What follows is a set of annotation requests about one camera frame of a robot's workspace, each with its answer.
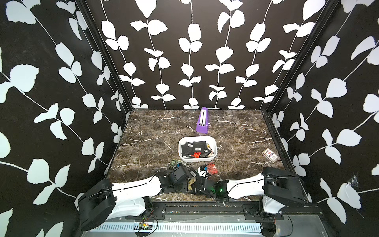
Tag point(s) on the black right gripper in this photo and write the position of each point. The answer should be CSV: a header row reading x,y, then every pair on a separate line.
x,y
196,191

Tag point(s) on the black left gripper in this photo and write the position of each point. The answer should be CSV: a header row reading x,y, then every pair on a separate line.
x,y
185,188

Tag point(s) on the brown label tea bag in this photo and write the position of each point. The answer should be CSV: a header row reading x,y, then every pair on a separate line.
x,y
208,151

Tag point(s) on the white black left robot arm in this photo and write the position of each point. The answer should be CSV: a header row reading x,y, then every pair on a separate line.
x,y
107,200

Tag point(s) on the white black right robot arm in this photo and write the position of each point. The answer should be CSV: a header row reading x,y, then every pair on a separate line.
x,y
277,189

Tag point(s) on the yellow label tea bag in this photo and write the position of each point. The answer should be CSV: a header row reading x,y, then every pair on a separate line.
x,y
191,184

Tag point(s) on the red round label tea bag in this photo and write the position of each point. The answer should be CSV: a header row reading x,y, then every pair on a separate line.
x,y
211,169

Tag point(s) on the orange tea bag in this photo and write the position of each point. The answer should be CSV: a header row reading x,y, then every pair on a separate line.
x,y
196,155

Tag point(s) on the black tea bag back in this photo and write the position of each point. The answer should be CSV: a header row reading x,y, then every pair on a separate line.
x,y
187,150

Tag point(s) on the black barcode tea bag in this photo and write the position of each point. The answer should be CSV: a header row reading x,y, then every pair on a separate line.
x,y
200,147

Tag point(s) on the white plastic storage box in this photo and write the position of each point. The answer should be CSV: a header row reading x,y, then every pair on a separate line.
x,y
209,140

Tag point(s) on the white perforated vent strip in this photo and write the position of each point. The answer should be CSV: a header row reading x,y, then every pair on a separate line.
x,y
190,228

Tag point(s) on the purple metronome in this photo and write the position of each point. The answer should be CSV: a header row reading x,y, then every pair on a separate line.
x,y
202,124

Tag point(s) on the black front mounting rail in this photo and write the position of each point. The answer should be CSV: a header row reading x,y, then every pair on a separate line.
x,y
248,209

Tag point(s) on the small circuit board with wires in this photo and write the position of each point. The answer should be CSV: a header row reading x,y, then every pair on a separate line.
x,y
143,226

